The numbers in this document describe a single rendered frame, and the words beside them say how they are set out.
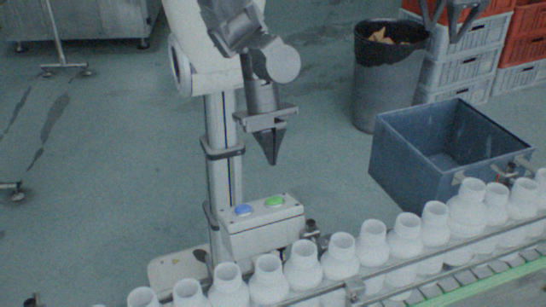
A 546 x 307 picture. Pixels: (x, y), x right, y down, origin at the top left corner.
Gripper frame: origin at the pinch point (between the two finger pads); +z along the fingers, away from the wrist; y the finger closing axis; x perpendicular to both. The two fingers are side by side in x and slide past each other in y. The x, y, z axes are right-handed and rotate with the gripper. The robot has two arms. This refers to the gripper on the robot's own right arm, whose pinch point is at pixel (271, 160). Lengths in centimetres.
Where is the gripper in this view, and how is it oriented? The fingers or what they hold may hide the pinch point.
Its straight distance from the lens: 84.7
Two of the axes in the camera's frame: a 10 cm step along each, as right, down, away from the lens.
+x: -3.5, -2.1, 9.1
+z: 1.4, 9.5, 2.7
